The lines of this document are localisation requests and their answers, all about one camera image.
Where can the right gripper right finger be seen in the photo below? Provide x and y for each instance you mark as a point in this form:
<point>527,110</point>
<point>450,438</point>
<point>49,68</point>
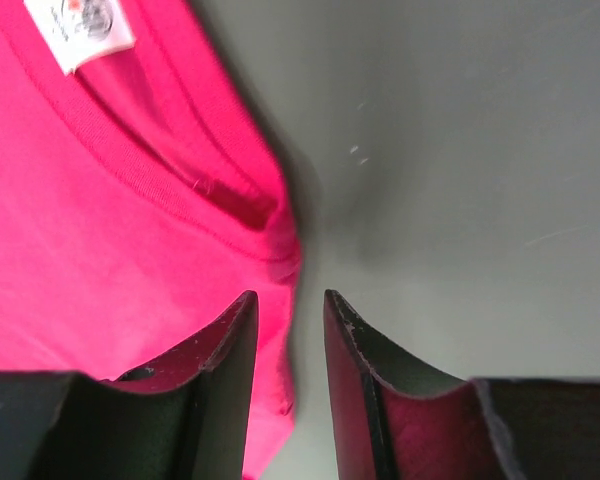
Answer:
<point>397,417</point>

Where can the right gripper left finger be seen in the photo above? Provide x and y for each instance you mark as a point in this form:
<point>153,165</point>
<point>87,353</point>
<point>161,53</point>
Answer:
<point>181,415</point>

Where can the pink t shirt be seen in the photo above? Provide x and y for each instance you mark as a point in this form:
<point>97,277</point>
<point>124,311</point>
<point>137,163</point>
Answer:
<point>138,199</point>

